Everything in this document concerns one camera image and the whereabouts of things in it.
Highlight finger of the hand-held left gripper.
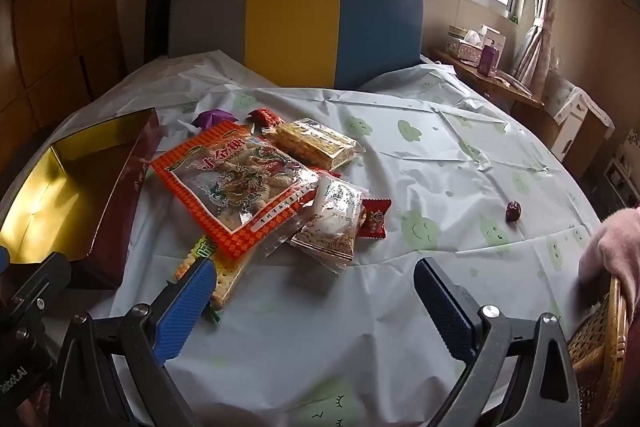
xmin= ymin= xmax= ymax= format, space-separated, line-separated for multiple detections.
xmin=0 ymin=246 xmax=72 ymax=348

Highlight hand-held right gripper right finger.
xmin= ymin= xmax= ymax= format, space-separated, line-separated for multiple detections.
xmin=414 ymin=257 xmax=581 ymax=427

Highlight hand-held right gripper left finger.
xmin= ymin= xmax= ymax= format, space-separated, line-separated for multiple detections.
xmin=47 ymin=257 xmax=218 ymax=427

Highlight yellow cracker packet green end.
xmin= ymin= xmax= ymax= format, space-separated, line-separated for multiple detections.
xmin=174 ymin=237 xmax=251 ymax=323

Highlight gold lined red box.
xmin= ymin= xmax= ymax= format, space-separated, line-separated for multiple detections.
xmin=0 ymin=108 xmax=163 ymax=288

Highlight red square candy packet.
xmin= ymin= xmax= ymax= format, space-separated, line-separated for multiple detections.
xmin=359 ymin=198 xmax=392 ymax=239

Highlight large orange snack bag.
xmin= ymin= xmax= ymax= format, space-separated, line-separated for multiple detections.
xmin=150 ymin=119 xmax=321 ymax=258

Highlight clear packet white snack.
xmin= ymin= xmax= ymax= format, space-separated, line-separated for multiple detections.
xmin=290 ymin=174 xmax=368 ymax=275

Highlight purple snack packet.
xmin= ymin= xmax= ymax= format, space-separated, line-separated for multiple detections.
xmin=192 ymin=109 xmax=236 ymax=130

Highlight small red snack packet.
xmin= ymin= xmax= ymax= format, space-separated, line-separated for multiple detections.
xmin=246 ymin=107 xmax=282 ymax=128

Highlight yellow rice cake packet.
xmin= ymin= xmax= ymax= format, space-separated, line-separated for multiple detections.
xmin=262 ymin=118 xmax=366 ymax=172

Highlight rattan chair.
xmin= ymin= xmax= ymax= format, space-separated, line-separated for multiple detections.
xmin=567 ymin=274 xmax=640 ymax=427

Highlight white tablecloth green prints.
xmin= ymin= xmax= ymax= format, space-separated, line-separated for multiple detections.
xmin=0 ymin=49 xmax=603 ymax=427

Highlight cardboard box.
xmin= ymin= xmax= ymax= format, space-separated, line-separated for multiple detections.
xmin=542 ymin=72 xmax=616 ymax=168

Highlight wooden side table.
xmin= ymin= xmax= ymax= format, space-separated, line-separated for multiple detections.
xmin=430 ymin=47 xmax=546 ymax=128

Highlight wooden wardrobe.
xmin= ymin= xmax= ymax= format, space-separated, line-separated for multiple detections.
xmin=0 ymin=0 xmax=126 ymax=168

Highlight small purple box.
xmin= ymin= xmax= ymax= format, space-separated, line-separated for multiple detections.
xmin=477 ymin=46 xmax=501 ymax=75

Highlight small white box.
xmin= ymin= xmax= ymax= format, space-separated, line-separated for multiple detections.
xmin=479 ymin=25 xmax=506 ymax=52

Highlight black upright roll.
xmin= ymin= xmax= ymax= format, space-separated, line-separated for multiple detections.
xmin=144 ymin=0 xmax=181 ymax=65

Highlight grey yellow blue headboard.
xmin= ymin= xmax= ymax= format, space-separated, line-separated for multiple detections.
xmin=167 ymin=0 xmax=425 ymax=92

